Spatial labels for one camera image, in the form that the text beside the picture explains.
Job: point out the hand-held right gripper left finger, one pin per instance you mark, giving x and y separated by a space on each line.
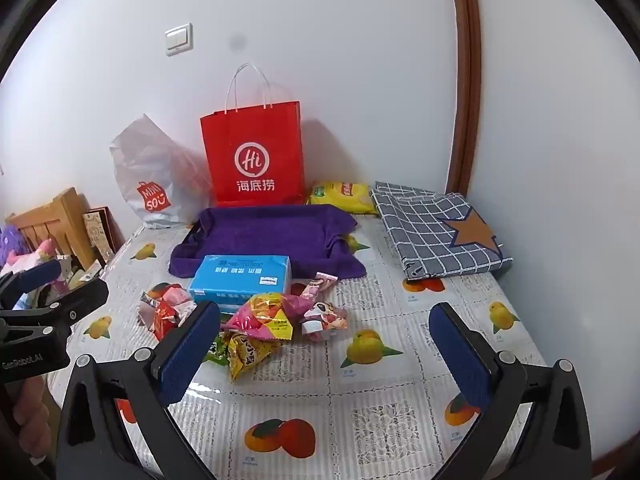
190 355

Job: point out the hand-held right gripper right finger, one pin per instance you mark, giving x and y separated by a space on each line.
460 355

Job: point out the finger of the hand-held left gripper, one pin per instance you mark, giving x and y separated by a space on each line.
75 302
42 272

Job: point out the green snack bag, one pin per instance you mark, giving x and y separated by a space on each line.
216 352

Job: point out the red snack packet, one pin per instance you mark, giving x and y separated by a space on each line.
164 320

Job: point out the plain pink snack packet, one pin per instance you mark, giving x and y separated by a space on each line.
177 294

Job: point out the white red-label snack packet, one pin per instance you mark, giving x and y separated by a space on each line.
146 306

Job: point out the pink yellow snack bag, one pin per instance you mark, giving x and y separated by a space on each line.
260 317

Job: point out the strawberry-print snack packet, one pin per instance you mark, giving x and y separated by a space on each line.
327 317

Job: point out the pink stick snack packet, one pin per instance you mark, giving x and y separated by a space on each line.
316 286

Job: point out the person's left hand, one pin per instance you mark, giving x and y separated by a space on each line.
32 410

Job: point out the purple plush toy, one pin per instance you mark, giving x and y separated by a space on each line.
10 242

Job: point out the wooden headboard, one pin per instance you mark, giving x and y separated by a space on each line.
55 215

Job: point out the patterned brown box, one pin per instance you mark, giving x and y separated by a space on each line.
97 232

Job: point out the blue tissue pack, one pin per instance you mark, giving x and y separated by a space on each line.
240 275

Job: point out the fruit-print tablecloth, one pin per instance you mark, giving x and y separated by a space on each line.
350 385

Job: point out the grey checked folded cloth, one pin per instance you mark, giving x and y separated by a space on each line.
425 230

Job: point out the white plastic shopping bag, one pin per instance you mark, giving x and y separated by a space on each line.
145 170

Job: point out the purple towel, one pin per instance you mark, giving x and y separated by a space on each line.
270 230

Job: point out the yellow chips bag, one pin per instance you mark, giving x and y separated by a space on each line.
345 195

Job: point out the red paper bag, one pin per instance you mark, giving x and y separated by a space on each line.
250 145

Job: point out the white light switch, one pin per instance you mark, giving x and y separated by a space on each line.
179 40

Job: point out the brown wooden door frame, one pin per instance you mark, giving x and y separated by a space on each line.
462 60

